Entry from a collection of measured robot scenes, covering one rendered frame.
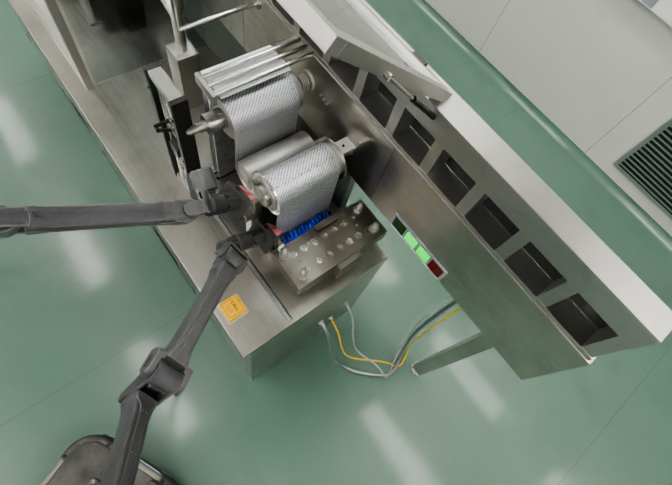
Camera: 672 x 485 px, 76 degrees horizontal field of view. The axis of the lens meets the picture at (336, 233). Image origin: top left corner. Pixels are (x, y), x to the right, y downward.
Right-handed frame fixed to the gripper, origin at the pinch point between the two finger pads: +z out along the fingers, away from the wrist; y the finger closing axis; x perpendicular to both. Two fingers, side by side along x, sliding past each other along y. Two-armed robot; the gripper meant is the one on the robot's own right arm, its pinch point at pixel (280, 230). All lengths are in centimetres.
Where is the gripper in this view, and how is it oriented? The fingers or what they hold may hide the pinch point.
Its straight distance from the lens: 147.9
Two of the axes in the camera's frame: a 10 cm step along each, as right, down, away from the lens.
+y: 6.0, 7.6, -2.5
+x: 5.4, -6.2, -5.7
